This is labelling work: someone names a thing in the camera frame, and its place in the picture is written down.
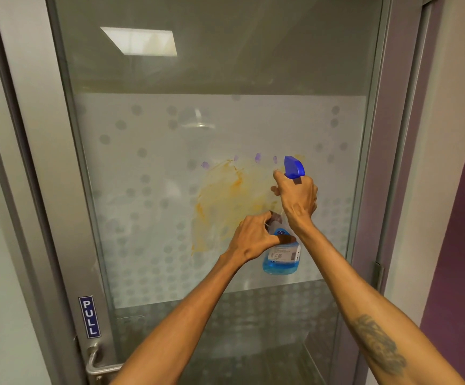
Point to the person's left hand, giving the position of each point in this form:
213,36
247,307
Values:
252,238

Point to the person's right hand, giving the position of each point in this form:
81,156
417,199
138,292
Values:
298,198

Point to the person's right thumb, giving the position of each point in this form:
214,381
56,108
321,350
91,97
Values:
280,177

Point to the person's left thumb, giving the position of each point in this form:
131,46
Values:
285,239

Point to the blue spray bottle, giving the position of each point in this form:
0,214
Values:
286,258

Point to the person's right forearm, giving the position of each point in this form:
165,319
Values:
361,312

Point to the person's left forearm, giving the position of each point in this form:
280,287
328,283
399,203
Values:
184,324

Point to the yellow smeared stain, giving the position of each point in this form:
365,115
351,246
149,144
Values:
224,196

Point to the grey door hinge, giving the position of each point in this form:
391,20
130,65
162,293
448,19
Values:
378,276

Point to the frosted dotted glass door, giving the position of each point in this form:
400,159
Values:
156,156

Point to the blue door sign sticker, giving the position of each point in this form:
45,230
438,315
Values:
89,316

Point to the grey metal door frame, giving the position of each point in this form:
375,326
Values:
405,116

